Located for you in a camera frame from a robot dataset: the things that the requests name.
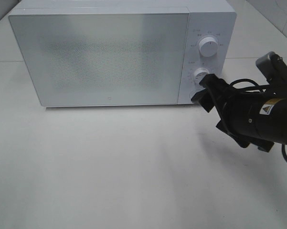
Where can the upper white power knob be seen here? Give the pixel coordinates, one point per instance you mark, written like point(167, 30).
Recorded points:
point(208, 46)

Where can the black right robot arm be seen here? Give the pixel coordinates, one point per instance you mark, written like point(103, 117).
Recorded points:
point(252, 115)

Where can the white timer knob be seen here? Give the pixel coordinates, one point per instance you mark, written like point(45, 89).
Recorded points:
point(199, 74)

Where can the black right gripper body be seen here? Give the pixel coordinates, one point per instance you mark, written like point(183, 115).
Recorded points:
point(217, 93)

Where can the white microwave oven body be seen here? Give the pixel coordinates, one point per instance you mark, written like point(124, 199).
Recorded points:
point(205, 17)

